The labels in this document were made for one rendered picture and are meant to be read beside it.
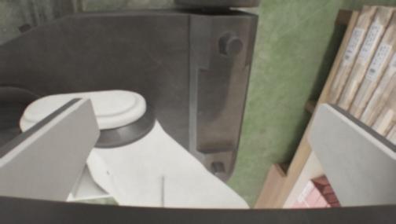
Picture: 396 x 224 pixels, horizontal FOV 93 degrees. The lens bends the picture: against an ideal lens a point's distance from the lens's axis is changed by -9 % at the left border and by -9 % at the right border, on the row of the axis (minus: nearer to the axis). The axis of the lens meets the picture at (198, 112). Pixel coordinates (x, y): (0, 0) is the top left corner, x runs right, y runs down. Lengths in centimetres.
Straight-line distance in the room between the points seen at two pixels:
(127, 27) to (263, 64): 46
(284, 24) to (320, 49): 19
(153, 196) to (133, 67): 29
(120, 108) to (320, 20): 68
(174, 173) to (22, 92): 38
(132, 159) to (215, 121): 28
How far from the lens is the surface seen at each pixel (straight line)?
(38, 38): 51
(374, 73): 73
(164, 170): 30
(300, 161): 99
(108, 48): 47
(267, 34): 71
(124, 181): 30
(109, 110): 35
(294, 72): 82
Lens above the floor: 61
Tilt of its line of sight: 57 degrees down
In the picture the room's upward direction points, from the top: 160 degrees clockwise
